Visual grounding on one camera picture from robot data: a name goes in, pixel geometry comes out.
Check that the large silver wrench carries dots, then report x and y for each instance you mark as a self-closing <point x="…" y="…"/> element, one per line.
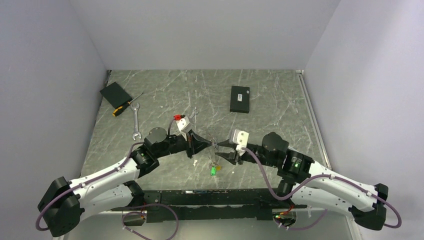
<point x="136" y="133"/>

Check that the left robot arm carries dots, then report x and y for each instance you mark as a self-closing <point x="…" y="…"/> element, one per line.
<point x="67" y="202"/>

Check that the yellow handled screwdriver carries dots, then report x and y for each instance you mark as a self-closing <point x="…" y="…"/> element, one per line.
<point x="120" y="109"/>

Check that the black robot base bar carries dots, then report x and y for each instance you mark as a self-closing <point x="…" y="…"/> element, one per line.
<point x="212" y="204"/>

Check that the aluminium rail right side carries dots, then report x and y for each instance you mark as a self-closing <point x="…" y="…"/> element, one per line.
<point x="318" y="132"/>

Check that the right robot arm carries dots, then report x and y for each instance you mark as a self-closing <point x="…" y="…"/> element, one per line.
<point x="297" y="178"/>

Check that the black box on table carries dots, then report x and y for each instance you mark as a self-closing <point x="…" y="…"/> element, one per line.
<point x="239" y="99"/>

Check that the small silver wrench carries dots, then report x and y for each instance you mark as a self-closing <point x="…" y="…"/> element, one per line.
<point x="194" y="112"/>

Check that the steel key holder plate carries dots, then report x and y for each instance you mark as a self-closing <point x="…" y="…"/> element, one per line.
<point x="212" y="150"/>

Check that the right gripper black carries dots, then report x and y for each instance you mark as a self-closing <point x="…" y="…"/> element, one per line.
<point x="232" y="157"/>

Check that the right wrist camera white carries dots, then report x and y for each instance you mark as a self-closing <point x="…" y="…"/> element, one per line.
<point x="239" y="138"/>

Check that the green key tag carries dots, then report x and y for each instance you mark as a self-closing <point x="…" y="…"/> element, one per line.
<point x="213" y="171"/>

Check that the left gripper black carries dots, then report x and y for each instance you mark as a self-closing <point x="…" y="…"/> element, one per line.
<point x="194" y="143"/>

